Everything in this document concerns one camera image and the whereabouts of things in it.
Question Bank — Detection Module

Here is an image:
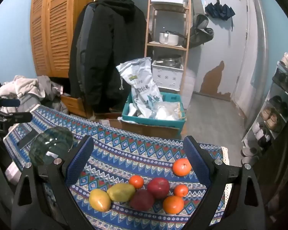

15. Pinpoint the white perforated basket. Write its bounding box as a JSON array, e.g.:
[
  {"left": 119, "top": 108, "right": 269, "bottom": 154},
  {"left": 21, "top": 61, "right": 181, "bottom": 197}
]
[{"left": 151, "top": 61, "right": 184, "bottom": 90}]

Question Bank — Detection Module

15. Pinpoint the dark glass plate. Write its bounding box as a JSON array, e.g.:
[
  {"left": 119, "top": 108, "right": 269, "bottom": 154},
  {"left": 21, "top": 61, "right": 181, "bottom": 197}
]
[{"left": 29, "top": 126, "right": 74, "bottom": 166}]

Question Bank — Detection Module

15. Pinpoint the grey hanging bag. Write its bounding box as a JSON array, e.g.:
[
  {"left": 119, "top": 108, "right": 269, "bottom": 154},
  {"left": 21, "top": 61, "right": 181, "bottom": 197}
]
[{"left": 189, "top": 14, "right": 214, "bottom": 48}]

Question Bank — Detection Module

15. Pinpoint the wooden drawer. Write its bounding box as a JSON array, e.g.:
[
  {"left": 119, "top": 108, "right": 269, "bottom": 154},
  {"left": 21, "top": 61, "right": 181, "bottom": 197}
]
[{"left": 60, "top": 93, "right": 87, "bottom": 118}]

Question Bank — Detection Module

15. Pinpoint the teal plastic crate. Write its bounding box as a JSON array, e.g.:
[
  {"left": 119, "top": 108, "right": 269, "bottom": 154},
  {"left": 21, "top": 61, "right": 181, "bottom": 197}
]
[{"left": 122, "top": 92, "right": 187, "bottom": 131}]

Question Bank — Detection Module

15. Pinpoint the wooden louvered wardrobe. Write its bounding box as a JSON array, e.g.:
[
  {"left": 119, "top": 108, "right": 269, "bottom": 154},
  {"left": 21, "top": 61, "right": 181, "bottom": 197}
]
[{"left": 30, "top": 0, "right": 96, "bottom": 78}]

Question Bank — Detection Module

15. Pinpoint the steel pot with lid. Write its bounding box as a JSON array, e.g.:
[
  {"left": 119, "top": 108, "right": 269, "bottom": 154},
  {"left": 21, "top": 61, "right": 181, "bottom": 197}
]
[{"left": 159, "top": 30, "right": 185, "bottom": 46}]

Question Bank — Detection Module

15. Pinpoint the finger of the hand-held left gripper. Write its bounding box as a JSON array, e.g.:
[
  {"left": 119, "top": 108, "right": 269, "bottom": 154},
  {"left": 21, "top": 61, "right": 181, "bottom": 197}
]
[
  {"left": 0, "top": 109, "right": 33, "bottom": 125},
  {"left": 0, "top": 96, "right": 21, "bottom": 109}
]

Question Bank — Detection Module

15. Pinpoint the greenish yellow mango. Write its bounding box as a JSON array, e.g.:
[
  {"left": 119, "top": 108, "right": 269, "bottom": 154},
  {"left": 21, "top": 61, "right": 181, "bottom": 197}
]
[{"left": 107, "top": 182, "right": 136, "bottom": 202}]

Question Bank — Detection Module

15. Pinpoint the clear plastic bag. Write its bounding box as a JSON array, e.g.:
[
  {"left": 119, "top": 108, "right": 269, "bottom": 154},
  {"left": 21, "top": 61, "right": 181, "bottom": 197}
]
[{"left": 155, "top": 101, "right": 185, "bottom": 121}]

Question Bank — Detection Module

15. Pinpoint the white rice bag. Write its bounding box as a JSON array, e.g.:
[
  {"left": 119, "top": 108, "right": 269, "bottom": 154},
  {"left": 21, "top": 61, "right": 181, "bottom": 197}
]
[{"left": 116, "top": 57, "right": 164, "bottom": 119}]

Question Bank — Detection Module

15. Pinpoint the metal pipe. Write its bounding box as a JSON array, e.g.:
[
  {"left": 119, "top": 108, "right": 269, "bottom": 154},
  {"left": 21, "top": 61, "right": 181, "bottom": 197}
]
[{"left": 249, "top": 0, "right": 269, "bottom": 127}]

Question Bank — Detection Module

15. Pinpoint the blue patterned tablecloth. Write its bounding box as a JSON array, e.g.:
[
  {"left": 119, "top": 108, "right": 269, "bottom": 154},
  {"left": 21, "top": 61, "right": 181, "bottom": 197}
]
[{"left": 3, "top": 104, "right": 229, "bottom": 230}]

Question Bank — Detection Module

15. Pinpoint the flat cardboard box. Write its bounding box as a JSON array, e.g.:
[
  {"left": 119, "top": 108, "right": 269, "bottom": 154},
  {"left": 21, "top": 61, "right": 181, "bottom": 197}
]
[{"left": 106, "top": 118, "right": 183, "bottom": 140}]

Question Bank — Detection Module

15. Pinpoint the dark red apple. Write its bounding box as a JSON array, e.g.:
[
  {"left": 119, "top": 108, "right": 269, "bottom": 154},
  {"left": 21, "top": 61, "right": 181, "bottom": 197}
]
[{"left": 130, "top": 189, "right": 155, "bottom": 209}]

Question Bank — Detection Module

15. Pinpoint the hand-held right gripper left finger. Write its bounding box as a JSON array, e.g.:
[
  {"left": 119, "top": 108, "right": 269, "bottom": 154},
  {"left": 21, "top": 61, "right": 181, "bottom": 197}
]
[{"left": 11, "top": 135, "right": 95, "bottom": 230}]

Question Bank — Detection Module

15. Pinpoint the wooden shelf rack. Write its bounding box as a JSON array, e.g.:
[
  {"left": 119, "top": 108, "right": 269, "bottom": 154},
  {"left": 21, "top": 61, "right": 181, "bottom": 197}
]
[{"left": 144, "top": 0, "right": 191, "bottom": 92}]

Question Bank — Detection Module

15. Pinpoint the shoe rack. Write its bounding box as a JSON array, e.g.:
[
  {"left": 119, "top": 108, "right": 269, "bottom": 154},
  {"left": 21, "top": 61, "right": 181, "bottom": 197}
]
[{"left": 241, "top": 60, "right": 288, "bottom": 167}]

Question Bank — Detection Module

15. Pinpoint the dark blue folded umbrella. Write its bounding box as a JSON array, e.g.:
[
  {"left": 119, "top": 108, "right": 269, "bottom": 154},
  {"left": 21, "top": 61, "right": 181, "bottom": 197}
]
[{"left": 205, "top": 2, "right": 236, "bottom": 31}]

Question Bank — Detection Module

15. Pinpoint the medium orange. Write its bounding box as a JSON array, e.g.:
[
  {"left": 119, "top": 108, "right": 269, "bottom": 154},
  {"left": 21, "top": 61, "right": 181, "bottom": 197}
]
[{"left": 162, "top": 195, "right": 184, "bottom": 214}]

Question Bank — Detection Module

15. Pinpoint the white door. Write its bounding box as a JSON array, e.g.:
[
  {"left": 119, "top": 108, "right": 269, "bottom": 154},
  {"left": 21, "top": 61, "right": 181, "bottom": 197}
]
[{"left": 203, "top": 0, "right": 249, "bottom": 102}]

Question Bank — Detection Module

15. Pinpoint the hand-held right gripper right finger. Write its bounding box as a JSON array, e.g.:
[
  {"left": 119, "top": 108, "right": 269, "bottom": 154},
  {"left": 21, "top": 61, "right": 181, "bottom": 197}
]
[{"left": 183, "top": 135, "right": 267, "bottom": 230}]

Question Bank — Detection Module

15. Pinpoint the black hooded jacket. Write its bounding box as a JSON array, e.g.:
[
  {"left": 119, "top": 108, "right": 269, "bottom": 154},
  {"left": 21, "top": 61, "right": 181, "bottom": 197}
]
[{"left": 69, "top": 0, "right": 148, "bottom": 113}]

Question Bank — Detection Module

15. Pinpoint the grey garment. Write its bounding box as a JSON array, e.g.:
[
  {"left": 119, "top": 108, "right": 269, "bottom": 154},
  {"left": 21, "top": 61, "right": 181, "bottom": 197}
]
[{"left": 20, "top": 75, "right": 69, "bottom": 114}]

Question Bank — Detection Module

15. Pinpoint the small orange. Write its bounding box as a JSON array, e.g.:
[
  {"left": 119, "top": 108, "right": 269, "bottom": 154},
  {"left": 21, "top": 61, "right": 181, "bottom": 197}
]
[
  {"left": 174, "top": 184, "right": 189, "bottom": 197},
  {"left": 129, "top": 175, "right": 144, "bottom": 189}
]

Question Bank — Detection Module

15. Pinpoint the large orange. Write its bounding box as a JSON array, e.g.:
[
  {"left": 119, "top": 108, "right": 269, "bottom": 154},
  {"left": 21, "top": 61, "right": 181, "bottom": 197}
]
[{"left": 172, "top": 158, "right": 192, "bottom": 177}]

